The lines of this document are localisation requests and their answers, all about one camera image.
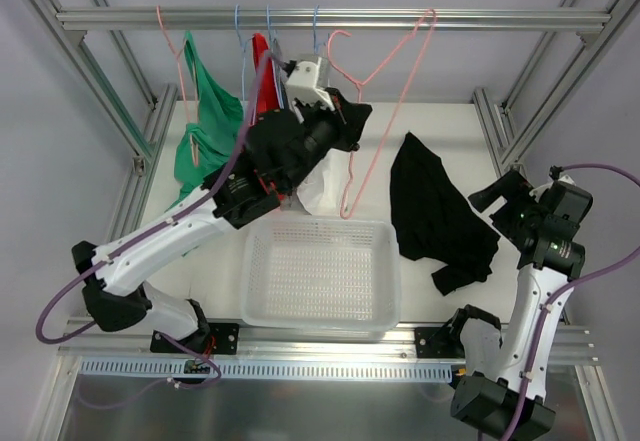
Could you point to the red tank top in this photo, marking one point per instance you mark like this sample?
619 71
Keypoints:
268 98

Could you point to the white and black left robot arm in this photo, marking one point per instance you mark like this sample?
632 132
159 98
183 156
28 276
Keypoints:
280 150

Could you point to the white tank top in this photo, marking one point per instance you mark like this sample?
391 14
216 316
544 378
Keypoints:
321 192

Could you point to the white perforated plastic basket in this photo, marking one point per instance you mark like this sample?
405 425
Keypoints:
318 273

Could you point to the slotted cable duct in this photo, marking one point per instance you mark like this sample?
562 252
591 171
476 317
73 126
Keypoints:
410 372

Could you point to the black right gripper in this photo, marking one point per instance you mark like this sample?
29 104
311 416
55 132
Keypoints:
503 197

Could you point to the aluminium hanging rail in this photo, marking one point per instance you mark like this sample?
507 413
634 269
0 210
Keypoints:
560 19

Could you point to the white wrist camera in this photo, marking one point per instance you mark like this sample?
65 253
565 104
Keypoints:
555 174
308 81

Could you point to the green tank top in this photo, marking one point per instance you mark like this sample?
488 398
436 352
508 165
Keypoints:
206 144

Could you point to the black tank top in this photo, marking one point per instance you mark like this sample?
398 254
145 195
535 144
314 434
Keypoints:
432 219

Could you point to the aluminium frame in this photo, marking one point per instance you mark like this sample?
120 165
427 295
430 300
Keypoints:
64 165

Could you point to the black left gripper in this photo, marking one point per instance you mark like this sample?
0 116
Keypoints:
341 124

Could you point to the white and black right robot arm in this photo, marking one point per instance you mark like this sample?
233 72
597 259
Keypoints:
503 389

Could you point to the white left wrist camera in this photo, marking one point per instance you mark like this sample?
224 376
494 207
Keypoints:
308 81

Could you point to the grey tank top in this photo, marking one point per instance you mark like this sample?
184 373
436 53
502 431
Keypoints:
279 75

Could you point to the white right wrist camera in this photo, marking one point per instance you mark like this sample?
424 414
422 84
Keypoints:
555 174

